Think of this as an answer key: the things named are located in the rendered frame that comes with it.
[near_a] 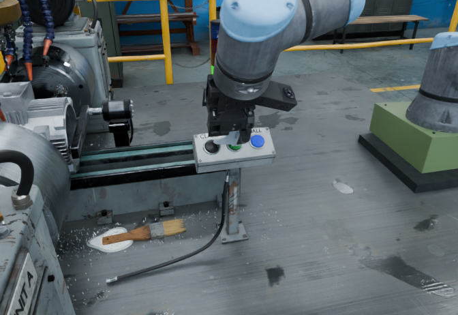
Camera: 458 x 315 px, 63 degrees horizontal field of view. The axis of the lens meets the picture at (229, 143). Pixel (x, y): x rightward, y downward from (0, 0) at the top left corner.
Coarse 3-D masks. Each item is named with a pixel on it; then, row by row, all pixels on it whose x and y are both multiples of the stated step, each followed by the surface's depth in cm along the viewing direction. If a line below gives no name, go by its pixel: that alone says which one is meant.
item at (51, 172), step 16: (0, 128) 65; (16, 128) 67; (0, 144) 61; (16, 144) 64; (32, 144) 66; (48, 144) 70; (32, 160) 63; (48, 160) 67; (64, 160) 73; (0, 176) 55; (16, 176) 57; (48, 176) 64; (64, 176) 71; (48, 192) 62; (64, 192) 69; (48, 208) 60; (64, 208) 69; (48, 224) 61
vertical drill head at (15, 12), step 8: (0, 0) 76; (8, 0) 79; (16, 0) 79; (0, 8) 73; (8, 8) 75; (16, 8) 77; (0, 16) 73; (8, 16) 75; (16, 16) 77; (0, 24) 74; (8, 24) 76; (0, 32) 76; (8, 32) 82; (0, 40) 76; (8, 40) 84; (0, 48) 77; (16, 56) 86; (8, 72) 80
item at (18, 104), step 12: (0, 84) 89; (12, 84) 90; (24, 84) 89; (0, 96) 87; (12, 96) 82; (24, 96) 85; (12, 108) 83; (24, 108) 84; (0, 120) 84; (12, 120) 84; (24, 120) 85
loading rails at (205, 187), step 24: (144, 144) 108; (168, 144) 109; (96, 168) 104; (120, 168) 98; (144, 168) 98; (168, 168) 97; (192, 168) 99; (240, 168) 102; (72, 192) 94; (96, 192) 96; (120, 192) 97; (144, 192) 99; (168, 192) 101; (192, 192) 102; (216, 192) 104; (240, 192) 106; (72, 216) 97; (96, 216) 99
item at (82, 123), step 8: (80, 112) 102; (88, 112) 104; (80, 120) 98; (88, 120) 103; (80, 128) 94; (80, 136) 90; (72, 144) 87; (80, 144) 89; (72, 152) 86; (80, 152) 88
